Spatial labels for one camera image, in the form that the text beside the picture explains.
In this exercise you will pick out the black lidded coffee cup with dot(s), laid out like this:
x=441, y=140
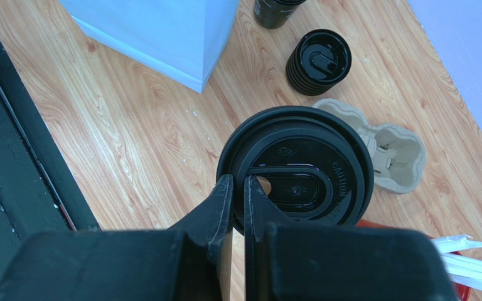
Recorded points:
x=320, y=60

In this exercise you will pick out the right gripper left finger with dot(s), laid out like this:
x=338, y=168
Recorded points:
x=205, y=262

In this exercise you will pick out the white paper bag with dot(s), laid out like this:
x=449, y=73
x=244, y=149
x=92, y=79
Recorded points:
x=183, y=40

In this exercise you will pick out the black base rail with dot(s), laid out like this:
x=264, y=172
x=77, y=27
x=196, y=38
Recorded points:
x=37, y=190

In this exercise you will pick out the bottom pulp cup carrier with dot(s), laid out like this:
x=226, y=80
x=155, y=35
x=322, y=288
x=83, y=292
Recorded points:
x=398, y=155

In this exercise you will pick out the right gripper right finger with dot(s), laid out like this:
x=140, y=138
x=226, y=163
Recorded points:
x=267, y=258

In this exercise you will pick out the white wrapped straws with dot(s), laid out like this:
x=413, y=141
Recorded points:
x=464, y=271

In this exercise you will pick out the black cup lid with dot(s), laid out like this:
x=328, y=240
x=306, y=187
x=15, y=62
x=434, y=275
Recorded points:
x=318, y=167

